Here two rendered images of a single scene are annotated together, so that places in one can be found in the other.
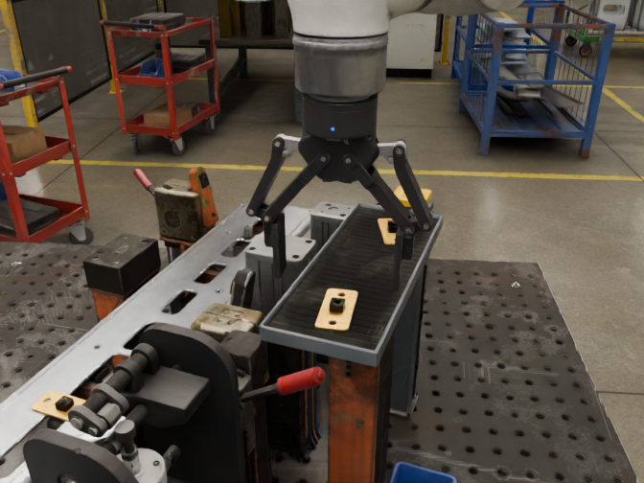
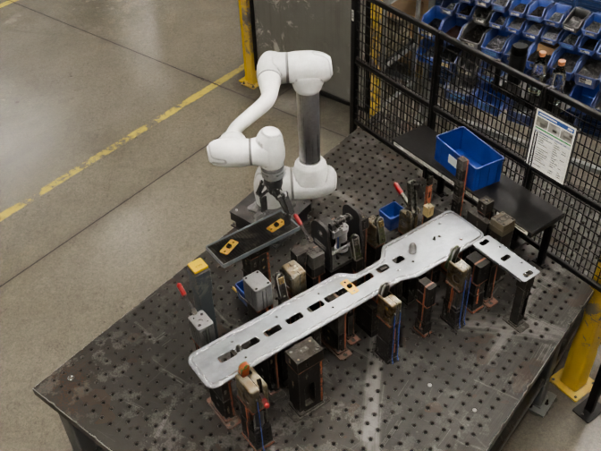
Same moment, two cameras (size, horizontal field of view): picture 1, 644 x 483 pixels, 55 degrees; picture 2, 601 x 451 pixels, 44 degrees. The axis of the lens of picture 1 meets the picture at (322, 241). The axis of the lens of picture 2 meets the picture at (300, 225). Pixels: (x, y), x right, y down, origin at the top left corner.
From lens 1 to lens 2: 3.26 m
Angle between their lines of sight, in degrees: 104
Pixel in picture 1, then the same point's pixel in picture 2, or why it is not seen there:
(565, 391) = (143, 314)
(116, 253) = (307, 346)
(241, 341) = (298, 250)
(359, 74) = not seen: hidden behind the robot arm
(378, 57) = not seen: hidden behind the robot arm
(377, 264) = (249, 236)
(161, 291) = (298, 327)
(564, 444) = (173, 298)
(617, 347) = not seen: outside the picture
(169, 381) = (327, 223)
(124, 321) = (318, 316)
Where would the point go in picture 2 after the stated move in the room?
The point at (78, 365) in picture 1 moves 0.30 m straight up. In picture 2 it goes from (341, 302) to (342, 246)
